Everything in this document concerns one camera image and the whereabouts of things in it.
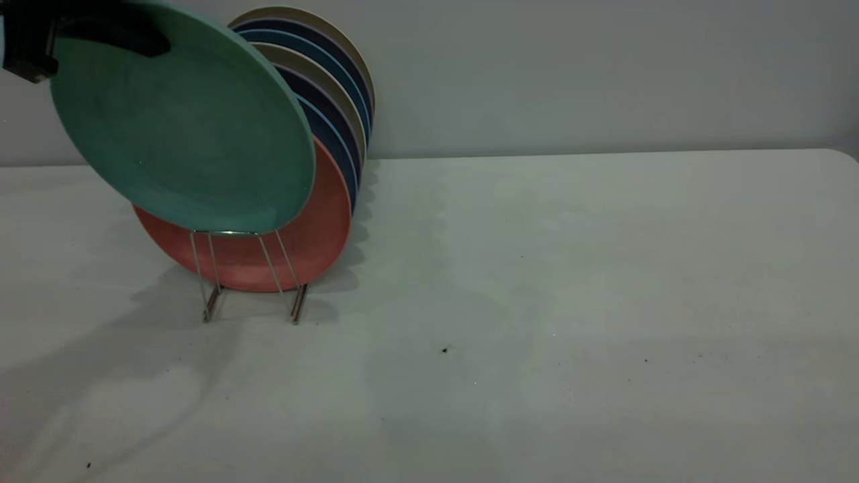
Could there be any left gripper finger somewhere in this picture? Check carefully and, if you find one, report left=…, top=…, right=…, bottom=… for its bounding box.
left=57, top=14, right=171, bottom=58

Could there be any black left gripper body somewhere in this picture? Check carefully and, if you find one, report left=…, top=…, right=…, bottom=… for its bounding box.
left=2, top=0, right=123, bottom=84

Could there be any green round plate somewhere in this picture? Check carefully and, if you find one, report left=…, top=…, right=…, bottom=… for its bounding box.
left=49, top=0, right=317, bottom=235

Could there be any beige round plate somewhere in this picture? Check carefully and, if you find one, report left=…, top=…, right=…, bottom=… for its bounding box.
left=227, top=6, right=376, bottom=121
left=252, top=42, right=368, bottom=165

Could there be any teal blue round plate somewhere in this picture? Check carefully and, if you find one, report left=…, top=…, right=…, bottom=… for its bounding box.
left=236, top=29, right=372, bottom=145

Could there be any dark navy round plate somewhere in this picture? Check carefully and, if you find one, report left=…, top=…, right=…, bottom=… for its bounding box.
left=232, top=18, right=374, bottom=128

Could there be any dark purple round plate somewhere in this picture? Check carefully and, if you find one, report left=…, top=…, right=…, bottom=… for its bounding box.
left=274, top=64, right=365, bottom=185

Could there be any pink round plate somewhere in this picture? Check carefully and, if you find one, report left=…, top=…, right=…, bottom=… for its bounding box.
left=133, top=134, right=353, bottom=293

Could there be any metal wire plate rack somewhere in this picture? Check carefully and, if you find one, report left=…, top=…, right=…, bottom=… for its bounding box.
left=191, top=230, right=310, bottom=325

